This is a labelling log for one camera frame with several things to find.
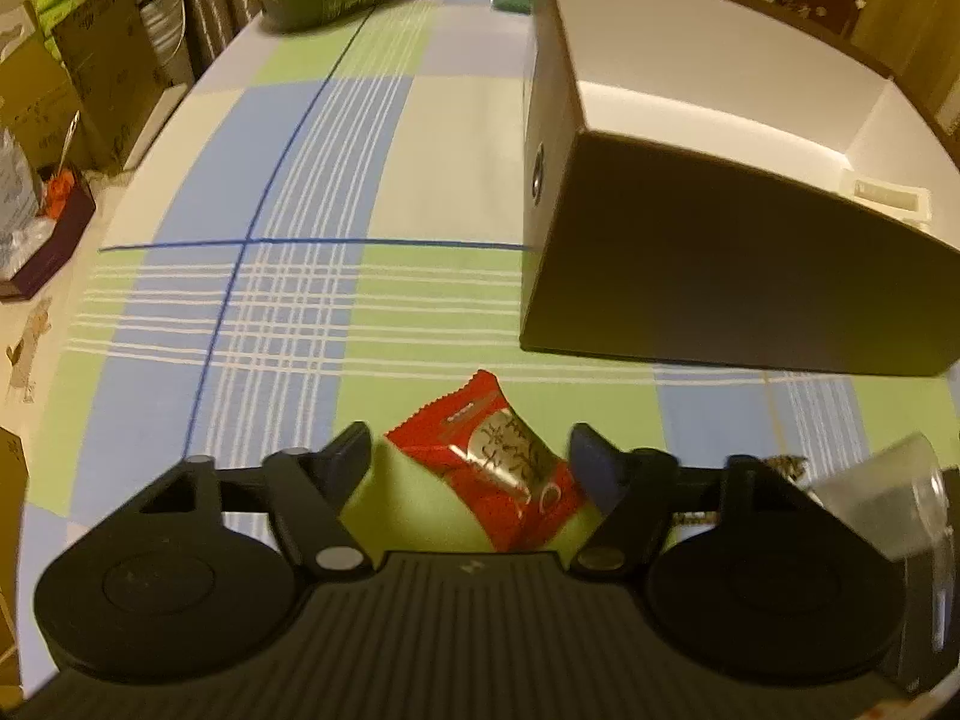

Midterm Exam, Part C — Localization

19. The small orange object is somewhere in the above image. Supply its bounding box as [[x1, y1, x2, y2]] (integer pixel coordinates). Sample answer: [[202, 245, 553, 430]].
[[43, 169, 77, 220]]

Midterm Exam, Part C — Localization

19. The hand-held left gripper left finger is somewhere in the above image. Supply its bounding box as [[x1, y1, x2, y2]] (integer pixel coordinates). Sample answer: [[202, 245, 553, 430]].
[[135, 422, 374, 580]]

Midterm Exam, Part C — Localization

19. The clear plastic cup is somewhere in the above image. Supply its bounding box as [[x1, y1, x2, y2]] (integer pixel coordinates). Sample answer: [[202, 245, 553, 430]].
[[814, 431, 958, 565]]

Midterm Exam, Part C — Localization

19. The dark speckled small object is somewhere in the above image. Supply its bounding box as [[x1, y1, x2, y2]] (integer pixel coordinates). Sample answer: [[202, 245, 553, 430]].
[[675, 453, 809, 527]]

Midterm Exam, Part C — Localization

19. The white plastic item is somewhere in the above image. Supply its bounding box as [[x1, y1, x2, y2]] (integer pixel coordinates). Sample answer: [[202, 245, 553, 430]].
[[838, 171, 935, 230]]

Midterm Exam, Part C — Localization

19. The metal bucket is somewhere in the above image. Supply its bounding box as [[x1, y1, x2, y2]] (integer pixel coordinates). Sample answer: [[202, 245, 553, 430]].
[[137, 0, 190, 85]]

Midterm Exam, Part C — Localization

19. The olive cardboard carton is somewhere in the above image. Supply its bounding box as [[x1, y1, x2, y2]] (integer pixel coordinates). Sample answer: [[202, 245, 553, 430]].
[[0, 36, 85, 170]]

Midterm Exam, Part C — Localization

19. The brown cardboard box white inside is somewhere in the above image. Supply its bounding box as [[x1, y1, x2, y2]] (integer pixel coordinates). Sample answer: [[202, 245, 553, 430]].
[[517, 0, 960, 380]]

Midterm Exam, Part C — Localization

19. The beige curtain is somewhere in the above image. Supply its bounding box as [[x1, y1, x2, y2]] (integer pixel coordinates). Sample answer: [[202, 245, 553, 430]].
[[175, 0, 261, 85]]

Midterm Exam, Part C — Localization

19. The dark red tray with items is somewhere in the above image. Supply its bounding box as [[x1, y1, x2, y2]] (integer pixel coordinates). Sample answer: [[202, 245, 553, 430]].
[[0, 167, 98, 302]]

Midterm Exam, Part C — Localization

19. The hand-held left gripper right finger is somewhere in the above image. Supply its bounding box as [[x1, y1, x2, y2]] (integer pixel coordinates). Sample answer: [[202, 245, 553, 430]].
[[568, 423, 816, 572]]

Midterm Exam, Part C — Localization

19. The green tissue pack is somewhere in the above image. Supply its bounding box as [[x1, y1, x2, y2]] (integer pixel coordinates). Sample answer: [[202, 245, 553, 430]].
[[28, 0, 97, 55]]

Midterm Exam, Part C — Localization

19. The red snack packet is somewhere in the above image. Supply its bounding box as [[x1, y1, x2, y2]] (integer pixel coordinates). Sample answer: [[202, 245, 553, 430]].
[[385, 369, 586, 554]]

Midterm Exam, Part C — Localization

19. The brown cardboard carton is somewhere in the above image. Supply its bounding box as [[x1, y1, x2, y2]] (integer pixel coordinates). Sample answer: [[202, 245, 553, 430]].
[[51, 0, 190, 175]]

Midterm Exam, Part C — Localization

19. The yellow curtain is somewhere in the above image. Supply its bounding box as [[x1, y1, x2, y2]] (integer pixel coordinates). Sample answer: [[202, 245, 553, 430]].
[[820, 0, 960, 132]]

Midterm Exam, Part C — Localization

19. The clear plastic bag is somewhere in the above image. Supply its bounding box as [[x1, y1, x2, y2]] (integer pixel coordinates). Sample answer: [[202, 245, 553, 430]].
[[0, 126, 44, 272]]

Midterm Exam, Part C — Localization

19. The desktop with plaid tablecloth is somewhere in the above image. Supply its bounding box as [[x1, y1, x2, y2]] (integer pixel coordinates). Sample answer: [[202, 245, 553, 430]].
[[15, 0, 960, 691]]

